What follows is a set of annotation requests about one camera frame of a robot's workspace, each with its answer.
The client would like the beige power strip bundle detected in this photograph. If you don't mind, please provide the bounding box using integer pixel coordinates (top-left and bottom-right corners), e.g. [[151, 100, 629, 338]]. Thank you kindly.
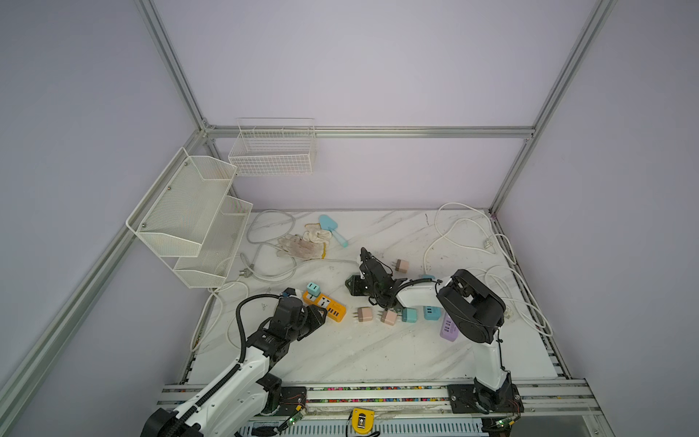
[[277, 223, 332, 260]]

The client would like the white purple strip cable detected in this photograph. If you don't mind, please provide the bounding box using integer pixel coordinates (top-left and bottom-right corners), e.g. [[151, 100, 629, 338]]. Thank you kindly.
[[482, 266, 553, 339]]

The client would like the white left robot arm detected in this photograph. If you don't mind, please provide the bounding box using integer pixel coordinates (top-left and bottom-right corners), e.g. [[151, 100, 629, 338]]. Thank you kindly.
[[141, 293, 329, 436]]

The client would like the aluminium frame corner post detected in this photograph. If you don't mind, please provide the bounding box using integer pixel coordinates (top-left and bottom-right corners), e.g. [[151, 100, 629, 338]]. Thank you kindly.
[[489, 0, 617, 216]]

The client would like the yellow tape measure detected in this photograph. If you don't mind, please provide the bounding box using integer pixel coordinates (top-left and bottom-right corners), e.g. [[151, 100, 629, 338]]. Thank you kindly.
[[349, 408, 375, 436]]

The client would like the white power strip cable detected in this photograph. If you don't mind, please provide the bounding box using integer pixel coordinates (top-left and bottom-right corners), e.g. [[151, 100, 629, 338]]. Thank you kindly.
[[422, 201, 525, 277]]

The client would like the teal power strip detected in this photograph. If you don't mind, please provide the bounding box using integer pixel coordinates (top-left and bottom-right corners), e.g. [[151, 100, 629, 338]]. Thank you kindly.
[[423, 306, 442, 322]]

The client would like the pink USB charger plug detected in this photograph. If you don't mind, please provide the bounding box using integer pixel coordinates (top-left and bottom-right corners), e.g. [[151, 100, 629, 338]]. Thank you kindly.
[[380, 310, 399, 326]]

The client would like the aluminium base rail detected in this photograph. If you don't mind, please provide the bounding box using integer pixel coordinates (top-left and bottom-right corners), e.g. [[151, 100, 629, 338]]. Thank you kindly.
[[146, 381, 607, 437]]

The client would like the white mesh two-tier shelf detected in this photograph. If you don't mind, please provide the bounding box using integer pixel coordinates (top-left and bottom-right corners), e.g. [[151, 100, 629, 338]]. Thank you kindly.
[[126, 149, 253, 289]]

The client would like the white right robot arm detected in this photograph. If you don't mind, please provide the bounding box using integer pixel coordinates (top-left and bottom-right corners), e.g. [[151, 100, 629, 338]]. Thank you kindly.
[[345, 249, 522, 414]]

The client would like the orange power strip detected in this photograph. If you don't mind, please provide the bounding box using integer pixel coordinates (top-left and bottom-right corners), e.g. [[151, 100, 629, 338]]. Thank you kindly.
[[302, 291, 347, 323]]

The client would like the grey cable with plug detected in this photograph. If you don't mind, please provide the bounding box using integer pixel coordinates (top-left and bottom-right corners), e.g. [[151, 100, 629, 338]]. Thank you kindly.
[[239, 209, 301, 284]]

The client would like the purple power strip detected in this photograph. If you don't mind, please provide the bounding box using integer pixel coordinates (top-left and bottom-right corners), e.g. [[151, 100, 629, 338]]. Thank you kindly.
[[440, 314, 460, 342]]

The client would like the white wire basket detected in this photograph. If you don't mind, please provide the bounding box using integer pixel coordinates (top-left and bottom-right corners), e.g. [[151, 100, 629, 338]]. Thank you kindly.
[[229, 118, 317, 177]]

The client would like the green plug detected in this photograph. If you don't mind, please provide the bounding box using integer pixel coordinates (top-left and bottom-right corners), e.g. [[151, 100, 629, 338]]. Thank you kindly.
[[306, 282, 320, 298], [400, 308, 418, 323]]

